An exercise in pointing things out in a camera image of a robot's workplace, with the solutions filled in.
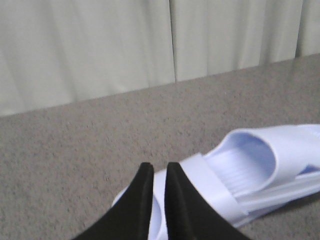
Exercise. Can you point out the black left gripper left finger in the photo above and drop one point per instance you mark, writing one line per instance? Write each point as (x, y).
(129, 218)

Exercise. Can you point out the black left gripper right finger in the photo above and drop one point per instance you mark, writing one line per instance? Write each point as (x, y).
(188, 215)

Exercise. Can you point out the light blue slipper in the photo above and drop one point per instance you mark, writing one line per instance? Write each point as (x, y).
(269, 166)
(215, 182)

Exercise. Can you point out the pale green curtain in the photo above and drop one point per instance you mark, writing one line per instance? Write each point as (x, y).
(54, 52)

